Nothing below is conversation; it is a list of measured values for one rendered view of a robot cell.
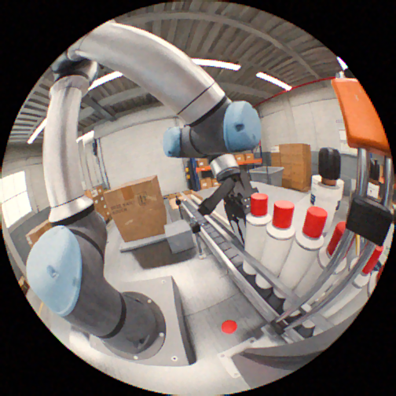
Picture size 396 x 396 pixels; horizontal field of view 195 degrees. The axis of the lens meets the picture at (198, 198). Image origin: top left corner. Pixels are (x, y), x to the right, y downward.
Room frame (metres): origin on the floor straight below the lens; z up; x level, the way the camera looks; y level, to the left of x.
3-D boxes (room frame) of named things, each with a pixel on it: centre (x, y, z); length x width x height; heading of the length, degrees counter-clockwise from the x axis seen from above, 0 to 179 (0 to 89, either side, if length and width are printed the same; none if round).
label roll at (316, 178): (0.33, -0.69, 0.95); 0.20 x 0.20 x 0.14
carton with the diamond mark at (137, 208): (0.59, 0.33, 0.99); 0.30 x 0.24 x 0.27; 13
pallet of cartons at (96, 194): (2.72, 3.25, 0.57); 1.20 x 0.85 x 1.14; 13
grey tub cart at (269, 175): (2.21, -1.58, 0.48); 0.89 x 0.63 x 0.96; 120
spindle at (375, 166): (0.04, -0.79, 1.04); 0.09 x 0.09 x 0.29
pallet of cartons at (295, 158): (2.78, -3.05, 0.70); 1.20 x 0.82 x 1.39; 16
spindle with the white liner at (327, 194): (0.19, -0.41, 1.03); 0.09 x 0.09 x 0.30
